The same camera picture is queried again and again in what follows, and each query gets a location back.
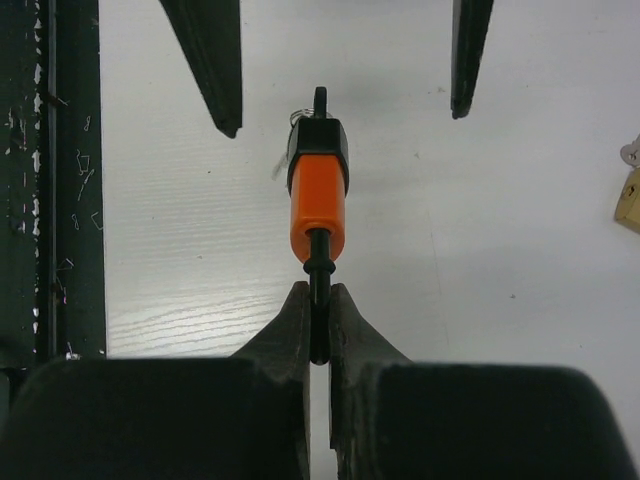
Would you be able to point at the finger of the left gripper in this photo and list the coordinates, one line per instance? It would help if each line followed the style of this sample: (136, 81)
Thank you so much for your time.
(470, 23)
(209, 34)

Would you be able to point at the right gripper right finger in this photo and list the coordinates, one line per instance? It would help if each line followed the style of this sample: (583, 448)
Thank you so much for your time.
(393, 418)

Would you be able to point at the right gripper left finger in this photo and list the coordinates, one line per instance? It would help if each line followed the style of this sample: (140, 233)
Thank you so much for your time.
(239, 417)

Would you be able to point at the orange black padlock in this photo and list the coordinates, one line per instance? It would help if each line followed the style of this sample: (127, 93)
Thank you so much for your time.
(317, 182)

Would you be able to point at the brass padlock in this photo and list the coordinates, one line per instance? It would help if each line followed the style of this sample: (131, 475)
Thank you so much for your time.
(627, 208)

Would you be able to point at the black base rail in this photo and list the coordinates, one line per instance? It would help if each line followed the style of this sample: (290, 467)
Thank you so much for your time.
(52, 245)

